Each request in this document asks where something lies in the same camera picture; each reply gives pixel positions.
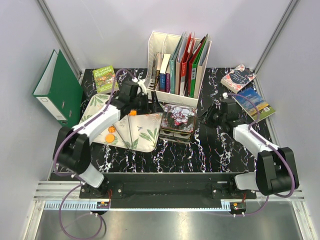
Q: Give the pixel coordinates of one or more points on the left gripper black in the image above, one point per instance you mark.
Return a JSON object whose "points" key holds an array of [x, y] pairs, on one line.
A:
{"points": [[147, 108]]}

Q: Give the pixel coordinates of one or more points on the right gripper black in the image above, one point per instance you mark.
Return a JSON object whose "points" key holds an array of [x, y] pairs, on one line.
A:
{"points": [[206, 116]]}

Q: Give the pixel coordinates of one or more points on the gold tin lid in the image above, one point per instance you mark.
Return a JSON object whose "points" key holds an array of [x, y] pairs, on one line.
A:
{"points": [[178, 119]]}

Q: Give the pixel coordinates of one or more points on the metal serving tongs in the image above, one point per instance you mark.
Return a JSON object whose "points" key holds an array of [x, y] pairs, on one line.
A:
{"points": [[123, 130]]}

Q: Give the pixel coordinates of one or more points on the gold cookie tin base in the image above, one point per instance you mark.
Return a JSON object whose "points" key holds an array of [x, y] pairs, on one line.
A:
{"points": [[177, 137]]}

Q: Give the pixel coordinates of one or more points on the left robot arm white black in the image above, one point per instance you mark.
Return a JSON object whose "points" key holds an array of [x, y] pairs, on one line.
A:
{"points": [[73, 144]]}

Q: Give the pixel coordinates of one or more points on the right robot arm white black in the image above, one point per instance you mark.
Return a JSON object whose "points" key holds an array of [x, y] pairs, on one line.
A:
{"points": [[275, 171]]}

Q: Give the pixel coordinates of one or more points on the orange fish shaped cookie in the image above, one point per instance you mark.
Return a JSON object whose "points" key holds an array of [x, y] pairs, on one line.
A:
{"points": [[133, 113]]}

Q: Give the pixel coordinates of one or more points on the floral patterned serving tray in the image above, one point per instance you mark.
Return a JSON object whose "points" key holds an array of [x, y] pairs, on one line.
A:
{"points": [[144, 131]]}

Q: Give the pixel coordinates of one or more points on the floral cover paperback book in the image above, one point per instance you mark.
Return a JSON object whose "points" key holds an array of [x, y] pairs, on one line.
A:
{"points": [[238, 78]]}

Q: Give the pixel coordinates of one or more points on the white desk file organizer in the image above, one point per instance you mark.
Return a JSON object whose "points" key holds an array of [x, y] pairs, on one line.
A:
{"points": [[176, 67]]}

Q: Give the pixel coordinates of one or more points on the orange cookie tray front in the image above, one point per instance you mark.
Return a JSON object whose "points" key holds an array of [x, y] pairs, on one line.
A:
{"points": [[111, 129]]}

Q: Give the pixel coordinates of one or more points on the blue landscape cover book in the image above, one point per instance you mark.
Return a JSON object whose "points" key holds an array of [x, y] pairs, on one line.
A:
{"points": [[253, 104]]}

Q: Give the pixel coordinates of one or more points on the green treehouse paperback book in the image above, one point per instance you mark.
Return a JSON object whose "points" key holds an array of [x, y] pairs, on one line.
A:
{"points": [[104, 78]]}

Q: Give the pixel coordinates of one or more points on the green lever arch binder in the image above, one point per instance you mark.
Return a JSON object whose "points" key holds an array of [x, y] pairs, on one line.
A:
{"points": [[59, 91]]}

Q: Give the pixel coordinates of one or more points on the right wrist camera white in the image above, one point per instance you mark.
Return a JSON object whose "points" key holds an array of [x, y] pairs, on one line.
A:
{"points": [[225, 95]]}

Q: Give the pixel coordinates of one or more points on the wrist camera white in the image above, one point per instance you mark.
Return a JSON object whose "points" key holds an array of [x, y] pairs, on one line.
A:
{"points": [[225, 95], [141, 83]]}

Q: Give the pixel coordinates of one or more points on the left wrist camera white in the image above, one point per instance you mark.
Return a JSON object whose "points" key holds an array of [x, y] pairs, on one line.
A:
{"points": [[141, 83]]}

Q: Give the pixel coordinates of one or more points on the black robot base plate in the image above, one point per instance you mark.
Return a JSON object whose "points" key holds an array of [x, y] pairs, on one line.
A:
{"points": [[167, 191]]}

